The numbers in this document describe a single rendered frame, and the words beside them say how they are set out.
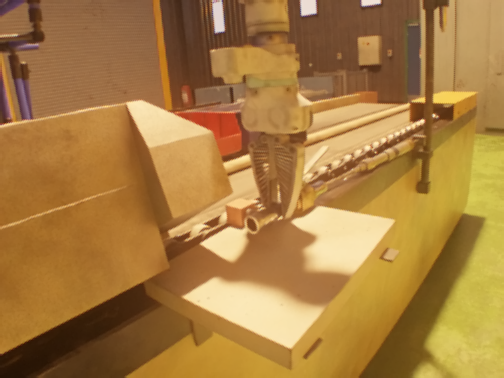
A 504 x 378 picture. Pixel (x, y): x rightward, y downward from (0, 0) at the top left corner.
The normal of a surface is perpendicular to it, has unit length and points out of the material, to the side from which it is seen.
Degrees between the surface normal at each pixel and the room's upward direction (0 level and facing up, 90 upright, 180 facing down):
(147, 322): 90
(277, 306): 0
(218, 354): 90
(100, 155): 80
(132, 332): 90
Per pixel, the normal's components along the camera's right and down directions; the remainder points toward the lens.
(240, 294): -0.08, -0.94
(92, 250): 0.71, 0.00
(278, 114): -0.63, 0.31
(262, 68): 0.49, 0.25
